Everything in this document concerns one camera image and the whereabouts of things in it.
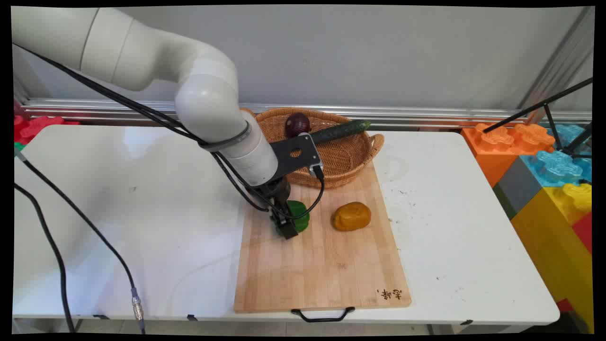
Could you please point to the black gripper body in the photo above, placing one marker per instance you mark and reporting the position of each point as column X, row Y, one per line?
column 277, row 189

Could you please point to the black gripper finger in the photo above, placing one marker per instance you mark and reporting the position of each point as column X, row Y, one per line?
column 289, row 230
column 273, row 215

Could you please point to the green bell pepper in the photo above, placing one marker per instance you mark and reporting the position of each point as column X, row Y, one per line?
column 301, row 216

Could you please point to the dark green cucumber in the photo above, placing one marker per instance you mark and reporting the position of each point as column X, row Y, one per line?
column 341, row 130

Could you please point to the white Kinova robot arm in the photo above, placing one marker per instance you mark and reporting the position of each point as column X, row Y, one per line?
column 208, row 104

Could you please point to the bamboo cutting board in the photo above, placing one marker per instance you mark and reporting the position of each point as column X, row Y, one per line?
column 326, row 265

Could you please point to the orange bell pepper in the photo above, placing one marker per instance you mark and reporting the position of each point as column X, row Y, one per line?
column 351, row 216

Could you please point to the red onion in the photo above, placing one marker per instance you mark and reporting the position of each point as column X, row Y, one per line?
column 297, row 124

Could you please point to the orange giant building block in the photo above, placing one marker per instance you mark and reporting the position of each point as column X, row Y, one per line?
column 492, row 151

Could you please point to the grey giant building block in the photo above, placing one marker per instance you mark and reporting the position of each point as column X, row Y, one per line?
column 518, row 187

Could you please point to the red flat building blocks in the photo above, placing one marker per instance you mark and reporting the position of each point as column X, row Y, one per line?
column 38, row 127

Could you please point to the green building block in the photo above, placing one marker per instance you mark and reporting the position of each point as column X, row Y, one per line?
column 18, row 146

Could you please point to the yellow giant building block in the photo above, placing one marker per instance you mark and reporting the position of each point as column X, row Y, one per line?
column 554, row 246

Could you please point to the blue giant building block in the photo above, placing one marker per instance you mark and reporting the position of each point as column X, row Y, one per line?
column 565, row 132
column 554, row 166

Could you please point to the black tripod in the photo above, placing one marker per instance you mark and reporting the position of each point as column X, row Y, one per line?
column 549, row 102

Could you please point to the red giant building block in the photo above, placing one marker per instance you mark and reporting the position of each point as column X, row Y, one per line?
column 584, row 232

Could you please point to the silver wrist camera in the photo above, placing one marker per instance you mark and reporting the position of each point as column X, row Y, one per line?
column 316, row 166

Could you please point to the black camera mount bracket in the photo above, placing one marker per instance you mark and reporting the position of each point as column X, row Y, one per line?
column 310, row 149

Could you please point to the aluminium rail along wall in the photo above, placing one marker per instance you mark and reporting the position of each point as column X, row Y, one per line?
column 426, row 114

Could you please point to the slanted aluminium frame profile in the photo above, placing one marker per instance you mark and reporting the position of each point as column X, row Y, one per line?
column 558, row 61

